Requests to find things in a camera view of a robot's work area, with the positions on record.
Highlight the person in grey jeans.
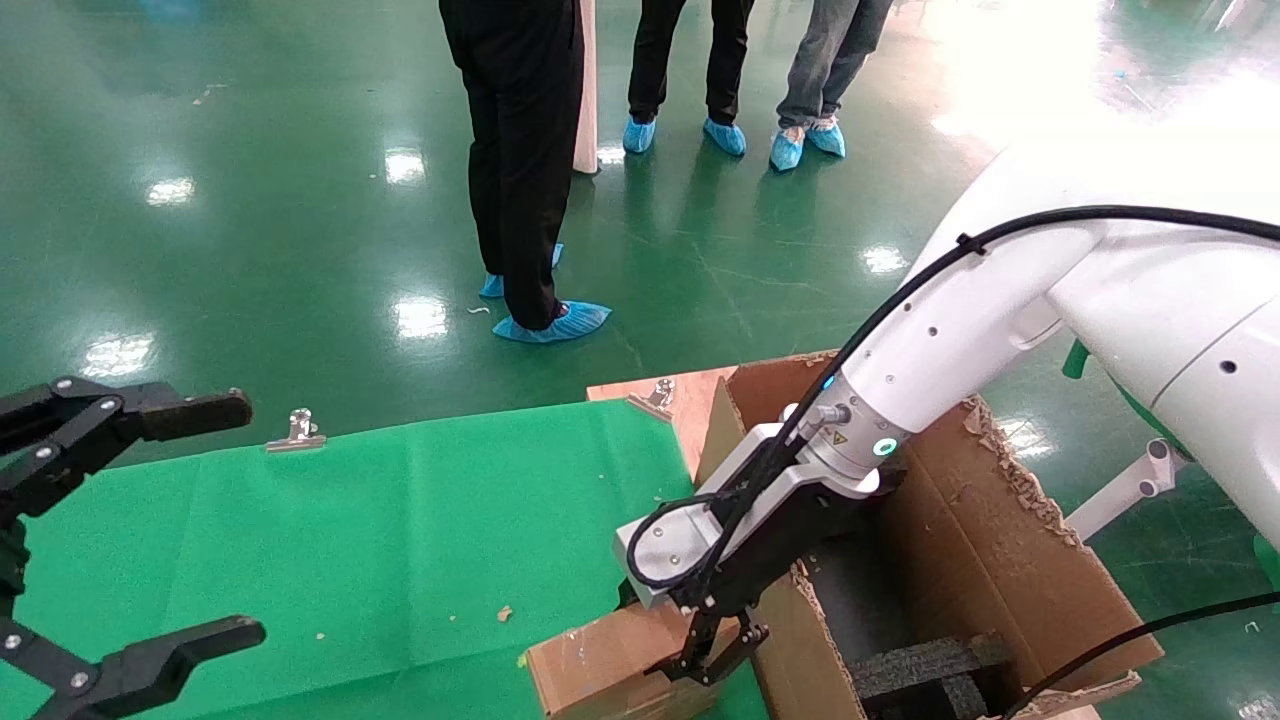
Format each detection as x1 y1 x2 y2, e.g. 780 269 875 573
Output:
777 0 894 129

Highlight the large open brown carton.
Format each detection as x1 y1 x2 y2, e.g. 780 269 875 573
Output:
695 350 1166 720

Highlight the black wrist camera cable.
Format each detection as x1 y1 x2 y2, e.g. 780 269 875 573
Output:
625 205 1280 593

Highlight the beige upright board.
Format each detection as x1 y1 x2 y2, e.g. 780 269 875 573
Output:
573 0 601 176

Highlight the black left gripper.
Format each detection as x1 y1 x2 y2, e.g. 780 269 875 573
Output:
0 376 268 720

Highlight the green felt table cloth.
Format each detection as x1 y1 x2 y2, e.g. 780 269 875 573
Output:
0 400 771 720

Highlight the silver binder clip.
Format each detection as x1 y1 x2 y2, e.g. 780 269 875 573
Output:
627 378 676 421
265 408 328 454

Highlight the small brown cardboard box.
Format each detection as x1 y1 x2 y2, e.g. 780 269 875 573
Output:
525 600 746 720

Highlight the black loose cable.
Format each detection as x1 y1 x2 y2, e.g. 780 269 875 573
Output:
1000 590 1280 720

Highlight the person in black trousers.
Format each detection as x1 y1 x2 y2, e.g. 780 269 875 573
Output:
628 0 756 126
437 0 586 331

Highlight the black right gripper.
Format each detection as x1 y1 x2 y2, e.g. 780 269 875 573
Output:
612 468 907 688

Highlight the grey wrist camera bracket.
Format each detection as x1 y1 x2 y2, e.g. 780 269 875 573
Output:
613 423 881 609

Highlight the white metal bracket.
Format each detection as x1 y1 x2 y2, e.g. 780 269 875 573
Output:
1065 438 1191 543

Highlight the black foam insert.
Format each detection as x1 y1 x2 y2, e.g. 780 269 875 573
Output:
850 632 1031 720

